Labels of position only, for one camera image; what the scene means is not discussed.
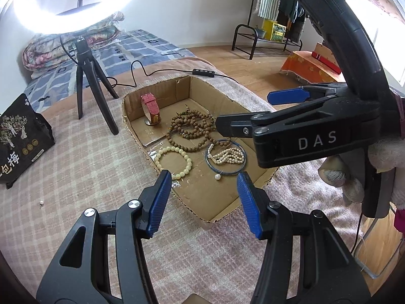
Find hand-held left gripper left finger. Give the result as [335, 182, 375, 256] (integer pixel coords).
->
[35, 169, 173, 304]

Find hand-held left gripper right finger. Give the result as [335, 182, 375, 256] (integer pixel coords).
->
[237, 172, 371, 304]

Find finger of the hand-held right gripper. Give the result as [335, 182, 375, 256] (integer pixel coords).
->
[267, 82, 349, 106]
[215, 97, 381, 138]

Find pearl strand bracelet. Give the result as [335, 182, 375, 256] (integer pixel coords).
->
[207, 143, 247, 166]

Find brown wooden bead necklace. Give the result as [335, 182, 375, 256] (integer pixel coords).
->
[166, 108, 227, 153]

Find brown cardboard box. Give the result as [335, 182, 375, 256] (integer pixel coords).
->
[122, 75, 280, 224]

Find dark thin bangle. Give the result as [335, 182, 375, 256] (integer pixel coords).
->
[205, 139, 248, 176]

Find white bead bracelet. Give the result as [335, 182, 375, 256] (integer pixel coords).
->
[154, 146, 193, 180]

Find red strap wristwatch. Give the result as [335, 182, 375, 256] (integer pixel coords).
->
[140, 93, 162, 126]

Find person's right hand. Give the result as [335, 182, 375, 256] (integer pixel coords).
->
[319, 135, 405, 210]

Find orange cloth covered box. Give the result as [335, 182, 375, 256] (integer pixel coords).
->
[280, 51, 344, 85]

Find red flat box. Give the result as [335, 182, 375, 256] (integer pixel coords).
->
[311, 51, 343, 74]

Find tan box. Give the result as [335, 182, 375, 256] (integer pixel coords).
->
[321, 42, 336, 61]

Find yellow box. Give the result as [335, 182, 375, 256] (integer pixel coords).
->
[262, 19, 286, 43]

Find beige checked blanket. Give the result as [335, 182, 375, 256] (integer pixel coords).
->
[0, 55, 364, 304]

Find dark hanging clothes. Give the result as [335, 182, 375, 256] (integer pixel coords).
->
[278, 0, 307, 42]

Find brown flat board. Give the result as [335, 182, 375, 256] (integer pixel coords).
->
[185, 293, 224, 304]

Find bright window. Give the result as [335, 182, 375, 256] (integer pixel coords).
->
[338, 0, 405, 97]

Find blue patterned bed sheet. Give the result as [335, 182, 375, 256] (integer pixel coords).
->
[24, 29, 197, 115]

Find black snack bag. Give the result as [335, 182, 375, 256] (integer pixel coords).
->
[0, 93, 55, 190]

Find black mini tripod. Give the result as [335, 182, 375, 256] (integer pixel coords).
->
[75, 39, 120, 135]

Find folded floral quilt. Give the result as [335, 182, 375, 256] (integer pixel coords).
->
[22, 11, 125, 80]

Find black ring light cable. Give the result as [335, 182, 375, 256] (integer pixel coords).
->
[59, 34, 227, 89]

